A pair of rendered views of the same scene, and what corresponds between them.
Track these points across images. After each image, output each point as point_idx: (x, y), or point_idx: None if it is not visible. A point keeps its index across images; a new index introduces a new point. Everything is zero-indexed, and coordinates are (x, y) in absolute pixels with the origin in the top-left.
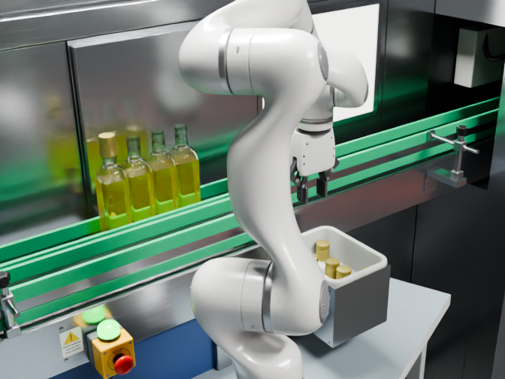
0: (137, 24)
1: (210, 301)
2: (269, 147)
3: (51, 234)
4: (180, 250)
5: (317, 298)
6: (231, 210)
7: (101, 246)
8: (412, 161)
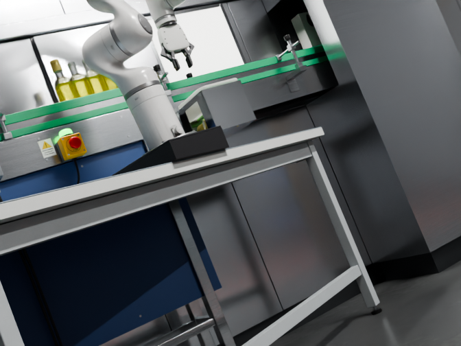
0: (67, 25)
1: (88, 46)
2: None
3: None
4: (107, 102)
5: (136, 15)
6: None
7: None
8: (272, 74)
